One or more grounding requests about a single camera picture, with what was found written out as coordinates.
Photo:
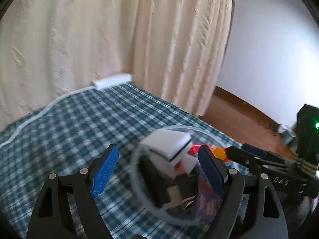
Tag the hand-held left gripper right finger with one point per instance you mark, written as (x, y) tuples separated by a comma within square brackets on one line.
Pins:
[(211, 171)]

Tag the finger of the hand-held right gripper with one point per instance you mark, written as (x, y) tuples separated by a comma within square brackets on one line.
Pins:
[(239, 155), (256, 150)]

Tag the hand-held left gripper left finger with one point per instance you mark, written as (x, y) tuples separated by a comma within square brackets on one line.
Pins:
[(104, 171)]

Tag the orange toy block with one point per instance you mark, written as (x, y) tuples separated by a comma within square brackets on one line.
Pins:
[(219, 152)]

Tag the red card box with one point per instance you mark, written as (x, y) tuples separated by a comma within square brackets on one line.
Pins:
[(195, 149)]

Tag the clear plastic container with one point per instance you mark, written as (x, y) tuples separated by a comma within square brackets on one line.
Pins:
[(135, 179)]

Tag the blue printed box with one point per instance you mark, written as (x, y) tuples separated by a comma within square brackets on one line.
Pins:
[(206, 204)]

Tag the short white sponge black stripe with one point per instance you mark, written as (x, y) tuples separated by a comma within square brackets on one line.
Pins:
[(164, 142)]

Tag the pale crumpled floor litter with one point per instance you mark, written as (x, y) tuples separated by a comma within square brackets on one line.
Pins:
[(286, 133)]

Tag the blue plaid tablecloth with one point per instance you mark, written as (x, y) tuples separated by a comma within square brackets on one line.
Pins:
[(74, 134)]

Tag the white power strip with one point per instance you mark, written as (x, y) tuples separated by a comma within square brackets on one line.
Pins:
[(112, 81)]

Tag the cream patterned curtain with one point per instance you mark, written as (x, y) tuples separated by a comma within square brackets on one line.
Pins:
[(74, 42)]

